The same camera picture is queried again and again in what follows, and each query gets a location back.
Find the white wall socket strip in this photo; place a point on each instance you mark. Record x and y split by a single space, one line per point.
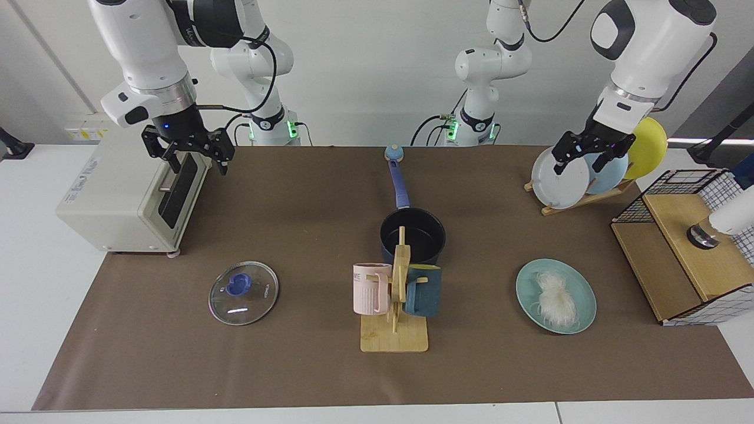
88 131

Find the white cylinder with silver end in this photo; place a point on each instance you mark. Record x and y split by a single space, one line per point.
733 215

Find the yellow plate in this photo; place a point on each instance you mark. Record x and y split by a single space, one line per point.
651 147

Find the dark teal cup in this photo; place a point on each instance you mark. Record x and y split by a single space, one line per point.
425 294

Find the white plate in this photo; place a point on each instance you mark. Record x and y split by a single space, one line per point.
559 188

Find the light blue plate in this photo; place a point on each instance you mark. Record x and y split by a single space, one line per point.
609 179

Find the glass lid with blue knob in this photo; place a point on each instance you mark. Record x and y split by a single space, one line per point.
253 303

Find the wooden cup stand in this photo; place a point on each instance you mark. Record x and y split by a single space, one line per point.
393 338

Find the white vermicelli bundle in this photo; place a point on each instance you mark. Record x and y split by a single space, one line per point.
555 297

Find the teal plate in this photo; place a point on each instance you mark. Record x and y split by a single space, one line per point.
583 300

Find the black stand leg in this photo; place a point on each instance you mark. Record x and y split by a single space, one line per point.
721 136

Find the small blue round thing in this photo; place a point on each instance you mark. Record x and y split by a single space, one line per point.
393 153

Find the pale toaster oven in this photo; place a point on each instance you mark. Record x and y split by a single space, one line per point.
112 194

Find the black stand foot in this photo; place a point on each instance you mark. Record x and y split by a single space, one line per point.
15 148

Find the wooden plate rack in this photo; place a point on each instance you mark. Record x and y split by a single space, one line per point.
580 202

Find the brown table cloth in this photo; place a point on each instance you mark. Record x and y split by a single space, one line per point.
294 365

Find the pink ribbed cup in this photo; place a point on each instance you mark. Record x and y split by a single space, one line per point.
368 291

